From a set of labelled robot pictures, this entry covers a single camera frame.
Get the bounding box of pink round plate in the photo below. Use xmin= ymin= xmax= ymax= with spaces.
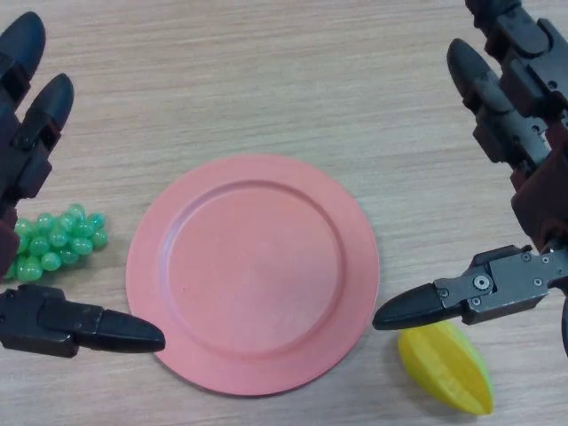
xmin=125 ymin=154 xmax=380 ymax=398

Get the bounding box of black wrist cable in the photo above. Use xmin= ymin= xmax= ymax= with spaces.
xmin=560 ymin=288 xmax=568 ymax=359

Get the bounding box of yellow starfruit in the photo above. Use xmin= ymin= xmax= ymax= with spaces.
xmin=397 ymin=319 xmax=494 ymax=416

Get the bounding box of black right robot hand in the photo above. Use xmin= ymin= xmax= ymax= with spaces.
xmin=371 ymin=0 xmax=568 ymax=332

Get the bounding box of green grape bunch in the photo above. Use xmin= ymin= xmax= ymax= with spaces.
xmin=3 ymin=202 xmax=109 ymax=284

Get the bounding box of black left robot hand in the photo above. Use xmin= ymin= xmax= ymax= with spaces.
xmin=0 ymin=11 xmax=166 ymax=359

